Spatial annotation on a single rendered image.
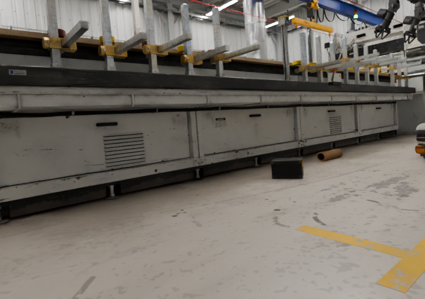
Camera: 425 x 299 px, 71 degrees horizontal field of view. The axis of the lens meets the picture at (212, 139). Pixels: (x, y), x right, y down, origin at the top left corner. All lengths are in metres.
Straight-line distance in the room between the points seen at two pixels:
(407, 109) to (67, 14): 8.24
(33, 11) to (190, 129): 7.63
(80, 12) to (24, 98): 8.24
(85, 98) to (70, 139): 0.30
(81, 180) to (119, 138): 0.32
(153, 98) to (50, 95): 0.53
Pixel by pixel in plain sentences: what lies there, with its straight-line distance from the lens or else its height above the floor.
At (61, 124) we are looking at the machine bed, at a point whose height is 0.45.
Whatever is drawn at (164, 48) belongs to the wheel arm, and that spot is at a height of 0.82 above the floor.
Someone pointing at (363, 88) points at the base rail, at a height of 0.65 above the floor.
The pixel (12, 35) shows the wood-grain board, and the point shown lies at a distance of 1.75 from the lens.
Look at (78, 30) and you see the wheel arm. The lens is 1.36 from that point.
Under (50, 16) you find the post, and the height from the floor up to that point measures 0.93.
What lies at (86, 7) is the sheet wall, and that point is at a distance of 9.83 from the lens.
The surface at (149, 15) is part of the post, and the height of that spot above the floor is 1.02.
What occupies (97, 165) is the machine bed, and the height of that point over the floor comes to 0.21.
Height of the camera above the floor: 0.39
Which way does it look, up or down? 3 degrees down
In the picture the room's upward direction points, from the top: 4 degrees counter-clockwise
